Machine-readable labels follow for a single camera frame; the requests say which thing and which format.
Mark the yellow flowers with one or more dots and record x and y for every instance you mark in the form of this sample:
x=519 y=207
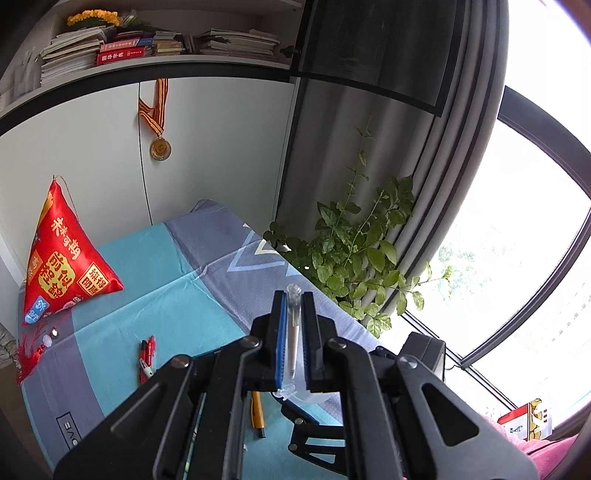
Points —
x=92 y=17

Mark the red pyramid cushion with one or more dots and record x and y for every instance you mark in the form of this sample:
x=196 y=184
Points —
x=64 y=267

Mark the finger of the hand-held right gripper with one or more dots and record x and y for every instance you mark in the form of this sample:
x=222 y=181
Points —
x=314 y=436

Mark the grey curtain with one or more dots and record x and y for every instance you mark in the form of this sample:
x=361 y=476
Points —
x=369 y=157

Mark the gold medal with striped ribbon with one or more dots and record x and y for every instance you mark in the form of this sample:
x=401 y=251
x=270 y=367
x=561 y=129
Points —
x=160 y=147

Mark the row of stacked books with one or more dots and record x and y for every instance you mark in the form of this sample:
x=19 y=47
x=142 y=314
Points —
x=74 y=50

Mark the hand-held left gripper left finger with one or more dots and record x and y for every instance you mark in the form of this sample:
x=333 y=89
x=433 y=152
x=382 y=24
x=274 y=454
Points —
x=280 y=344

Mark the red tassel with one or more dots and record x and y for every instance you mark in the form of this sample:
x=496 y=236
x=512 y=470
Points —
x=30 y=360

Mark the orange pen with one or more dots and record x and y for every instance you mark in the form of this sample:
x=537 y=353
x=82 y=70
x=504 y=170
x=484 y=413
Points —
x=257 y=415

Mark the red and white box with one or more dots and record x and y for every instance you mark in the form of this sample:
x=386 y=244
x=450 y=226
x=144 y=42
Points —
x=524 y=422

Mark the red pen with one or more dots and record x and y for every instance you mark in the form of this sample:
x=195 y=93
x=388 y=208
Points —
x=151 y=347
x=143 y=362

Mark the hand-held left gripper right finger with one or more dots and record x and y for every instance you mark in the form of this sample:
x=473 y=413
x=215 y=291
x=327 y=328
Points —
x=307 y=344

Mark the black window frame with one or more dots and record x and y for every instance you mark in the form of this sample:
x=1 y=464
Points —
x=510 y=104

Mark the white shelf cabinet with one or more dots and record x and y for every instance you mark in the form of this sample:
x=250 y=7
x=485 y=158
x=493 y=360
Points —
x=221 y=138

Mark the green leafy plant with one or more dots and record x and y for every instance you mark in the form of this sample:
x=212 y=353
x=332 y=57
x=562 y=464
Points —
x=351 y=263

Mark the person's right forearm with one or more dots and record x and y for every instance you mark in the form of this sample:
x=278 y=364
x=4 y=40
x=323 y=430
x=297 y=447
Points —
x=549 y=459

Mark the dark glass cabinet door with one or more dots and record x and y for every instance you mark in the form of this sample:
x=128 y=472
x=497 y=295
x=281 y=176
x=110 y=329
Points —
x=369 y=41

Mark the clear retractable pen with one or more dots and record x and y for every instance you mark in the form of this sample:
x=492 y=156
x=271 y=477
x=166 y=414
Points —
x=292 y=332

